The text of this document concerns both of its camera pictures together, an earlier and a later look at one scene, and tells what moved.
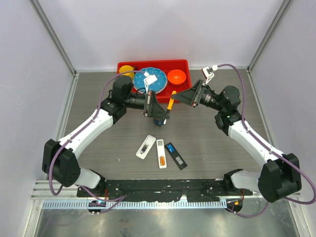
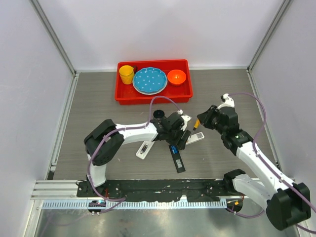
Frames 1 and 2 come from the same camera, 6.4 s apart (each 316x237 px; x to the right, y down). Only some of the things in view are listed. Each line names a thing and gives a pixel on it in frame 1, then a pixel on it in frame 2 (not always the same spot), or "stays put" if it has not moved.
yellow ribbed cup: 125,68 stays put
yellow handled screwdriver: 171,103 → 195,126
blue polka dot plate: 157,86 stays put
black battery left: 143,148 stays put
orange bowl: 176,76 stays put
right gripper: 190,96 → 205,118
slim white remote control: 161,153 → 195,138
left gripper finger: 156,110 → 181,143
